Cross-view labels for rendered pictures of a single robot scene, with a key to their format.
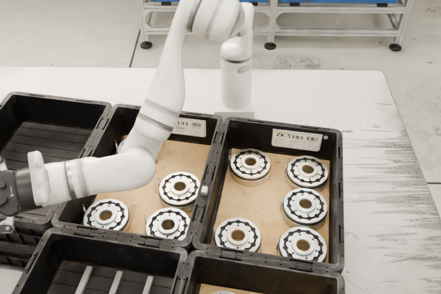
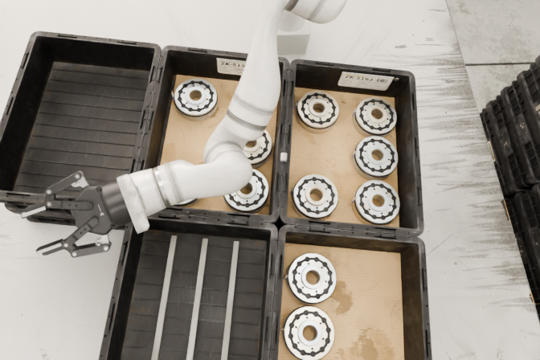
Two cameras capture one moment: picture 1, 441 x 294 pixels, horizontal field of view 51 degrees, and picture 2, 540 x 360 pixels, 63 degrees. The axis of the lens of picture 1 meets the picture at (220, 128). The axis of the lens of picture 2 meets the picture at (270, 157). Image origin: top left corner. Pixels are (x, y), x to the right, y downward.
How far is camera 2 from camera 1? 0.35 m
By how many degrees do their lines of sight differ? 26
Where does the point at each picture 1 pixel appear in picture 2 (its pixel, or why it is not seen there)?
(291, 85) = not seen: outside the picture
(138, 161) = (237, 169)
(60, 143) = (105, 89)
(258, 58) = not seen: outside the picture
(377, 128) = (431, 42)
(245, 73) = not seen: outside the picture
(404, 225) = (455, 152)
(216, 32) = (323, 18)
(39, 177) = (136, 206)
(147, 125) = (243, 128)
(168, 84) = (266, 83)
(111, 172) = (207, 182)
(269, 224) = (341, 174)
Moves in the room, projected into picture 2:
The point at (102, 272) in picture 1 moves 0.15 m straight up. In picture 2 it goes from (186, 239) to (178, 222)
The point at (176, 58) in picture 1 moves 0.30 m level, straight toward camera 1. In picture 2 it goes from (272, 49) to (325, 246)
